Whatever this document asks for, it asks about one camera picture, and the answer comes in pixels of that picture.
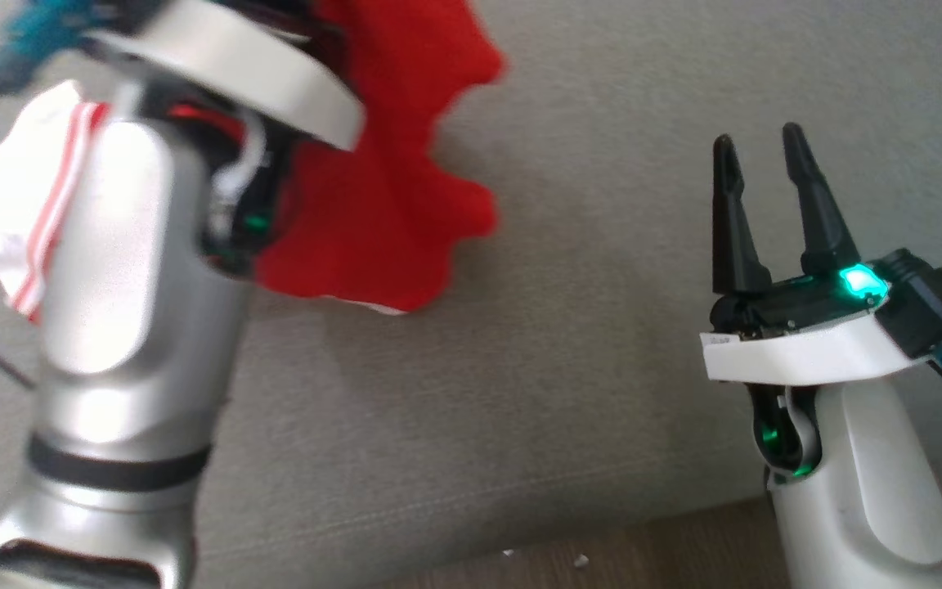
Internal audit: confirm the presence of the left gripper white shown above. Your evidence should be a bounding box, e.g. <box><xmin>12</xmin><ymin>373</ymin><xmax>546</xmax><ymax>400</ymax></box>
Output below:
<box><xmin>85</xmin><ymin>0</ymin><xmax>366</xmax><ymax>153</ymax></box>

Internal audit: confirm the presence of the red white basketball jersey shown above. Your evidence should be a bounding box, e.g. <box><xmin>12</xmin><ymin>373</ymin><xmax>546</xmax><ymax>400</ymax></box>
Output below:
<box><xmin>0</xmin><ymin>0</ymin><xmax>509</xmax><ymax>325</ymax></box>

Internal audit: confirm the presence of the grey fabric sofa seat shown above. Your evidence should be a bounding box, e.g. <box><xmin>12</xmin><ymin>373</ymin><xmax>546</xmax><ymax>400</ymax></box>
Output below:
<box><xmin>0</xmin><ymin>0</ymin><xmax>942</xmax><ymax>589</ymax></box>

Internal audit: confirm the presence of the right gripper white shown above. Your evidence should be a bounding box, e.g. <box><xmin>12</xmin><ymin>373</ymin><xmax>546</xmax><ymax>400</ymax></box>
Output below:
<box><xmin>700</xmin><ymin>122</ymin><xmax>931</xmax><ymax>384</ymax></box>

